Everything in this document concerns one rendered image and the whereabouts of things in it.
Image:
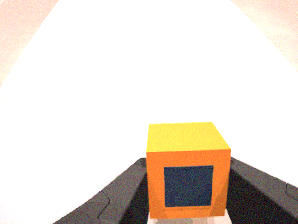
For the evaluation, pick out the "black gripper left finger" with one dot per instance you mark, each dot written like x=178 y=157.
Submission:
x=123 y=201

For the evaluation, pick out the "orange block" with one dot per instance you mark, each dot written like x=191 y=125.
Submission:
x=187 y=165

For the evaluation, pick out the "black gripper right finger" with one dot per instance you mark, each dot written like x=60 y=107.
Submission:
x=256 y=197

